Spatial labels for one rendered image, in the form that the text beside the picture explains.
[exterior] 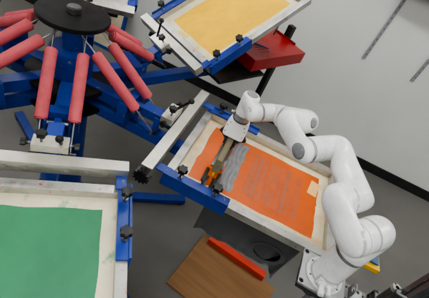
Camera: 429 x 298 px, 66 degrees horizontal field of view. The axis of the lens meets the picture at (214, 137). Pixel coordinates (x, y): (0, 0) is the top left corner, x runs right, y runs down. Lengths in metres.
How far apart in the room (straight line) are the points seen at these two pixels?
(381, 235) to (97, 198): 0.95
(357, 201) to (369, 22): 2.50
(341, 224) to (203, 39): 1.44
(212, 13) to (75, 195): 1.41
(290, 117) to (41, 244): 0.89
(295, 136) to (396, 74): 2.53
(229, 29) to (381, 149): 2.37
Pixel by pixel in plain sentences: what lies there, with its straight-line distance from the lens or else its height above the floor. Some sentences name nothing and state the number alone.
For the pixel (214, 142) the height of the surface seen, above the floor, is 0.96.
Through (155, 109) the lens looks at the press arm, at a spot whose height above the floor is 1.04.
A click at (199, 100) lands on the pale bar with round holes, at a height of 1.04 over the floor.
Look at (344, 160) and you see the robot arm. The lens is 1.04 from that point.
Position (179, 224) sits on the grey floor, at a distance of 2.49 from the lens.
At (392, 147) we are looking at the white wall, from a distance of 3.92.
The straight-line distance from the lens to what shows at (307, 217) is 1.63.
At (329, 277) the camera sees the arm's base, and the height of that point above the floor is 1.20.
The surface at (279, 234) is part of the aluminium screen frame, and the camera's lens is 1.44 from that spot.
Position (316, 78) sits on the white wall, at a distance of 3.51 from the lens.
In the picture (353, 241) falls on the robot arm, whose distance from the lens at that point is 0.96.
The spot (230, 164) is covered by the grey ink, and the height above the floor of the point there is 0.96.
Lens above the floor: 2.04
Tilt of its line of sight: 39 degrees down
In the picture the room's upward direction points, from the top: 24 degrees clockwise
